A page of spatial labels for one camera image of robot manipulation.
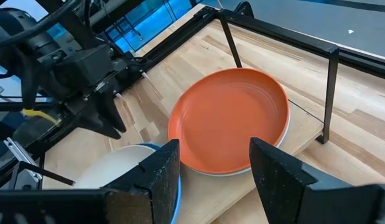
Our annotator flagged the yellow cable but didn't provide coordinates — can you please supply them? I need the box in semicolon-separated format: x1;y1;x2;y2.
21;108;60;126

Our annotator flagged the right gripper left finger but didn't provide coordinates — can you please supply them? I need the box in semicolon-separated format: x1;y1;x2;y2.
103;138;181;224

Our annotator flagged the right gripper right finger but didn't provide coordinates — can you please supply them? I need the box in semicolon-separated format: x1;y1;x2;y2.
249;137;319;224

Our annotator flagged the silver metal bracket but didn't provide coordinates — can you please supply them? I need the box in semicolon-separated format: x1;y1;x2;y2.
3;138;44;183

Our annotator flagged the black metal table frame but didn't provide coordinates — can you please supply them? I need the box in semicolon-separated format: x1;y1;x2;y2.
0;4;385;191

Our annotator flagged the cream plate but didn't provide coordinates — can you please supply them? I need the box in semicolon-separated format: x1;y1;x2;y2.
72;144;157;190

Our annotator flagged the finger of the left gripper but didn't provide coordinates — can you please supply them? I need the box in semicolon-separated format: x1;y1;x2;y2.
96;88;128;133
65;100;122;140

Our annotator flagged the orange red plate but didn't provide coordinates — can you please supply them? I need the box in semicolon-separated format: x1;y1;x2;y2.
167;67;291;175

